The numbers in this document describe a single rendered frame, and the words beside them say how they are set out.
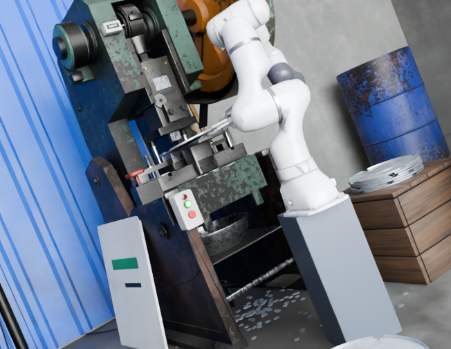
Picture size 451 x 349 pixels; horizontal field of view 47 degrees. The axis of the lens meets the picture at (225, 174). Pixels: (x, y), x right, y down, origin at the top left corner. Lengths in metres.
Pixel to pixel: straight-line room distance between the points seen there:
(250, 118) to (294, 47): 2.87
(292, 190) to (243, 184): 0.60
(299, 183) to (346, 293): 0.35
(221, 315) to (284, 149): 0.72
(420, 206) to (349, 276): 0.49
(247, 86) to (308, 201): 0.39
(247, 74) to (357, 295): 0.74
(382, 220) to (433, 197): 0.20
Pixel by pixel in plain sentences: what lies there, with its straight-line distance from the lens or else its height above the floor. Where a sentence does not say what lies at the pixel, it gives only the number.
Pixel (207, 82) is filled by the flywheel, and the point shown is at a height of 1.04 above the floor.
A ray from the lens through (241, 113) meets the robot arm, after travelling 1.55.
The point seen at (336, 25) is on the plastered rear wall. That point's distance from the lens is 4.79.
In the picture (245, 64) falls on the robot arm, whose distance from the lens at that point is 1.60.
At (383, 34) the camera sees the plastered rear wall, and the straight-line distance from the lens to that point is 5.18.
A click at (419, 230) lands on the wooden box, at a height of 0.19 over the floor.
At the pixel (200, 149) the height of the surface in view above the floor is 0.74.
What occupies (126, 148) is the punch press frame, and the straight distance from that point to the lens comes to 2.38.
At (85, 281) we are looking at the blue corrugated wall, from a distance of 3.26.
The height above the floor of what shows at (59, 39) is 1.35.
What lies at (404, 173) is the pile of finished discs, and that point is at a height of 0.37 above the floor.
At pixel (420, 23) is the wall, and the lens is 5.28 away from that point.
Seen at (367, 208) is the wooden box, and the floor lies 0.30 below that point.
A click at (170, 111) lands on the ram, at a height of 0.93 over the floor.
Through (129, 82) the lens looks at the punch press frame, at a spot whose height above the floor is 1.10.
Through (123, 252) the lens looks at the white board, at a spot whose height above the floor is 0.44.
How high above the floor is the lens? 0.73
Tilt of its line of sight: 3 degrees down
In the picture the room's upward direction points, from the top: 22 degrees counter-clockwise
